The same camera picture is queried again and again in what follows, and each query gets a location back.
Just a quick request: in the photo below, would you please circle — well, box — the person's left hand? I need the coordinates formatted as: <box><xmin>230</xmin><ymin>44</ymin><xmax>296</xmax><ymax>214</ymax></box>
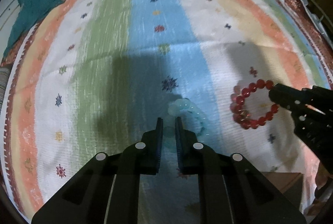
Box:
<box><xmin>313</xmin><ymin>156</ymin><xmax>333</xmax><ymax>214</ymax></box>

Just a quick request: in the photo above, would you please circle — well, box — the striped grey pillow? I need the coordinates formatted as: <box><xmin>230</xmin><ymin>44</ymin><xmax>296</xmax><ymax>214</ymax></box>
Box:
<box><xmin>0</xmin><ymin>66</ymin><xmax>11</xmax><ymax>109</ymax></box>

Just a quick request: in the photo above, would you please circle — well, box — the light blue bead bracelet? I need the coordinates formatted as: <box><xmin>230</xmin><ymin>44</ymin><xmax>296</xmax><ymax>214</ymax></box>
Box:
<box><xmin>162</xmin><ymin>98</ymin><xmax>209</xmax><ymax>137</ymax></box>

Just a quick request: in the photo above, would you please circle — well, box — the red bead bracelet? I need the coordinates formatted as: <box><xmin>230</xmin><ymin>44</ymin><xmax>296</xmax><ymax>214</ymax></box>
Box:
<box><xmin>229</xmin><ymin>78</ymin><xmax>281</xmax><ymax>130</ymax></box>

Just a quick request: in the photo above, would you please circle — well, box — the striped colourful woven mat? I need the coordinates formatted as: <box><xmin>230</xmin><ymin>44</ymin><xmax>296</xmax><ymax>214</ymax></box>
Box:
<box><xmin>1</xmin><ymin>0</ymin><xmax>332</xmax><ymax>223</ymax></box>

